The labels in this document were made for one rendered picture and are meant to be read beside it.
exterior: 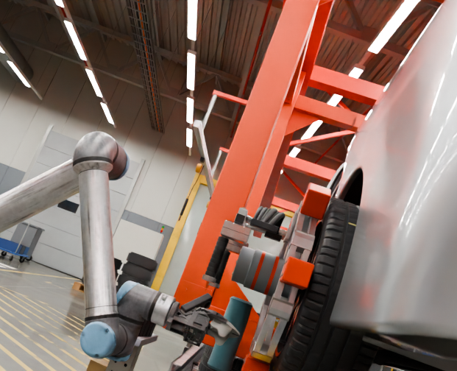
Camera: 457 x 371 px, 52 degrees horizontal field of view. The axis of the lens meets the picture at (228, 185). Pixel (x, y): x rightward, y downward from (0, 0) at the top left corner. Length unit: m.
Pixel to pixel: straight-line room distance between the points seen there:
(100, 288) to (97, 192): 0.27
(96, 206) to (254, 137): 1.08
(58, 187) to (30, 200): 0.10
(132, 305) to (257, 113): 1.22
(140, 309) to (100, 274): 0.18
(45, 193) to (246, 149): 1.01
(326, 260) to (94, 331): 0.66
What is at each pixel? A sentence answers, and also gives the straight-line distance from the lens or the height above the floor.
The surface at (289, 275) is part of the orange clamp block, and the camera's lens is 1.34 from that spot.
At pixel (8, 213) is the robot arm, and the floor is 0.73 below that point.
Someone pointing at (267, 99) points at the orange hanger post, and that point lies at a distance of 2.35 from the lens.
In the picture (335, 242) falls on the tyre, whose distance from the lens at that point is 1.43.
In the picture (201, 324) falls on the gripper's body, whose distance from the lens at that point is 1.42.
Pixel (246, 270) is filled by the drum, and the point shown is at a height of 0.83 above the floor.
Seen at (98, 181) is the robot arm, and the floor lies 0.90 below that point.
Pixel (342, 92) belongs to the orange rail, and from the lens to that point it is 5.32.
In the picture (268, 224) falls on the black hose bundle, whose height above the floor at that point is 0.97.
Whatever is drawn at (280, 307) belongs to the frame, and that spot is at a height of 0.75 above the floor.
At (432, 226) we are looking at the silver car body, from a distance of 0.87.
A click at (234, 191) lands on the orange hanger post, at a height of 1.20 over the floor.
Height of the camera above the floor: 0.69
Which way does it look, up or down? 14 degrees up
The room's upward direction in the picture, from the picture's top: 20 degrees clockwise
